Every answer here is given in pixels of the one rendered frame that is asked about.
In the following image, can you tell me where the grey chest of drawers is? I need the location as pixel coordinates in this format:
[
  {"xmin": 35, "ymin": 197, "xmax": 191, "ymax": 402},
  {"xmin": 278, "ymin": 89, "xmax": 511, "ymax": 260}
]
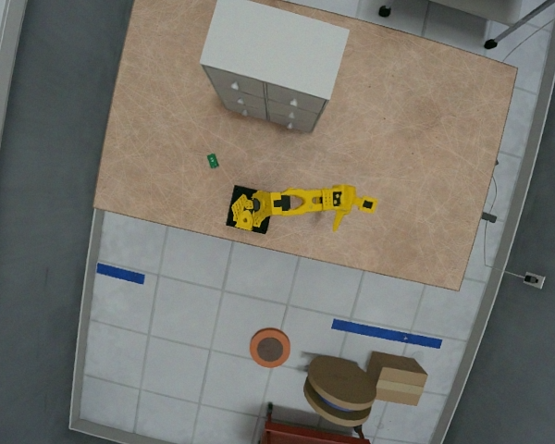
[{"xmin": 200, "ymin": 0, "xmax": 350, "ymax": 133}]

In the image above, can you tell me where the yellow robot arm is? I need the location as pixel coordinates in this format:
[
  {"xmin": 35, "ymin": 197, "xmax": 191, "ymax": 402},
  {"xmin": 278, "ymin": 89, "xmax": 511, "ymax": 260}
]
[{"xmin": 232, "ymin": 185, "xmax": 349, "ymax": 229}]

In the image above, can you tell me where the green 9v battery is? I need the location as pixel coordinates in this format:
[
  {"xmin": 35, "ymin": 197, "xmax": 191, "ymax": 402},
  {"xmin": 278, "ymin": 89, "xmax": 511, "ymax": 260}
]
[{"xmin": 207, "ymin": 154, "xmax": 218, "ymax": 169}]

